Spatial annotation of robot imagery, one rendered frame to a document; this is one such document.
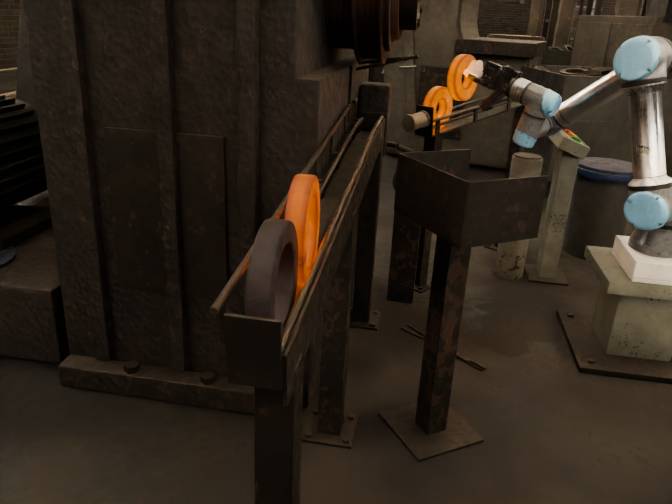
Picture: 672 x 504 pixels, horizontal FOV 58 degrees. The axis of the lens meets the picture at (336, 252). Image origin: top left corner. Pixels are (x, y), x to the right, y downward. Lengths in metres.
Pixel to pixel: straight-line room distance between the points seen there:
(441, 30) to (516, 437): 3.31
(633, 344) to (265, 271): 1.60
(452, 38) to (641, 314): 2.83
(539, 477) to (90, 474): 1.05
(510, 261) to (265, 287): 1.94
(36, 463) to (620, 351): 1.72
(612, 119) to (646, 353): 2.09
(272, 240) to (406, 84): 3.84
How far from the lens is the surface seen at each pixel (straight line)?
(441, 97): 2.26
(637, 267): 2.01
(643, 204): 1.91
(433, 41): 4.52
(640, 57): 1.89
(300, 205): 0.92
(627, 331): 2.14
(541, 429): 1.77
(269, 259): 0.76
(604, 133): 4.00
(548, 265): 2.68
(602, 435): 1.82
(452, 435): 1.66
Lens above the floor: 1.01
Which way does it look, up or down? 22 degrees down
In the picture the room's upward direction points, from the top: 3 degrees clockwise
